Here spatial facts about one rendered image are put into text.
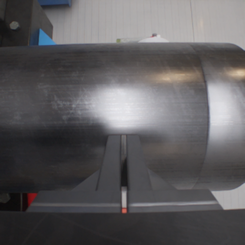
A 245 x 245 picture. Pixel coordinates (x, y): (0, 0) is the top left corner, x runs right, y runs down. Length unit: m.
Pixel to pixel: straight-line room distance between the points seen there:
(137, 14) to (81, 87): 2.72
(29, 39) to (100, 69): 0.41
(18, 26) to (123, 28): 2.23
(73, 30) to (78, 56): 2.61
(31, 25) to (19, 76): 0.40
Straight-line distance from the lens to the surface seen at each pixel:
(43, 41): 0.61
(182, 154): 0.18
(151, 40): 1.23
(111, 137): 0.15
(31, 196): 0.51
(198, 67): 0.19
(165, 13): 2.94
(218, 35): 3.01
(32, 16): 0.61
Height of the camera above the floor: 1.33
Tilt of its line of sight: level
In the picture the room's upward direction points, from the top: 89 degrees clockwise
